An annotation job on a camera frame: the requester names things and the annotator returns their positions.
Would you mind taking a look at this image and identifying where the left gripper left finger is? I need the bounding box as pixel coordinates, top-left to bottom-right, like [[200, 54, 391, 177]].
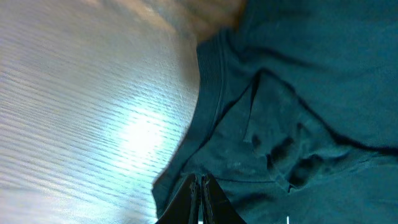
[[155, 174, 199, 224]]

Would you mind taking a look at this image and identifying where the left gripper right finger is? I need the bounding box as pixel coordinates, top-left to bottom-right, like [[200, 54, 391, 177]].
[[201, 174, 246, 224]]

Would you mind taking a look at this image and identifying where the dark teal t-shirt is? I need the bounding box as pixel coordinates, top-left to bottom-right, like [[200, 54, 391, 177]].
[[152, 0, 397, 223]]

